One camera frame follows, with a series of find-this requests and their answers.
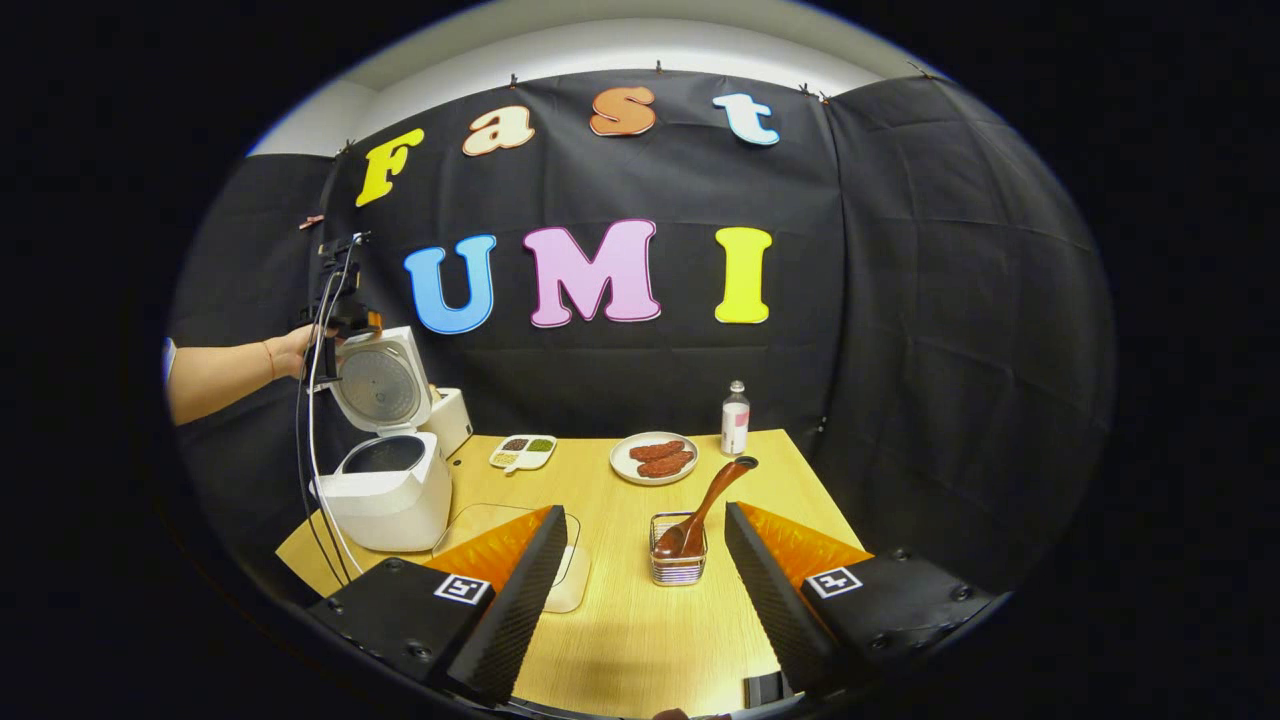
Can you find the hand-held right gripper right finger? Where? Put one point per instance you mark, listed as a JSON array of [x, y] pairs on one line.
[[775, 600]]

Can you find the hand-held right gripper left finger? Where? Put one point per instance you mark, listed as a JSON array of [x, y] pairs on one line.
[[515, 600]]

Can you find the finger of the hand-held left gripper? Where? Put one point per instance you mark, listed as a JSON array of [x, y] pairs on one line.
[[374, 321]]

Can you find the brown wooden spoon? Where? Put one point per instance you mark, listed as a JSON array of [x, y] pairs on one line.
[[715, 495]]

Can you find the white rice cooker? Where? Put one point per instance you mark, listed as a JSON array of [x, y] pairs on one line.
[[395, 510]]

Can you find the clear plastic rice box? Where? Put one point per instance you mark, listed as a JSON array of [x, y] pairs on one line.
[[575, 590]]

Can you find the white toaster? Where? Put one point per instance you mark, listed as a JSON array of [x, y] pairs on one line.
[[452, 420]]

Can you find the white divided grain dish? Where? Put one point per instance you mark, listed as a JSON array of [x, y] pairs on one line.
[[522, 455]]

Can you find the white round plate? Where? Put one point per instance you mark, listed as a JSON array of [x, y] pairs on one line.
[[620, 465]]

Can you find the reddish brown sausage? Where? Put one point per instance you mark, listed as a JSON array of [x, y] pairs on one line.
[[658, 450], [665, 465]]

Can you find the clear bottle with pink label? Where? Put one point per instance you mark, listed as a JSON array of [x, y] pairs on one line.
[[735, 425]]

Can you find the row of small dark clips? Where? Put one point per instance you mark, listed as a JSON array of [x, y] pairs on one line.
[[512, 80]]

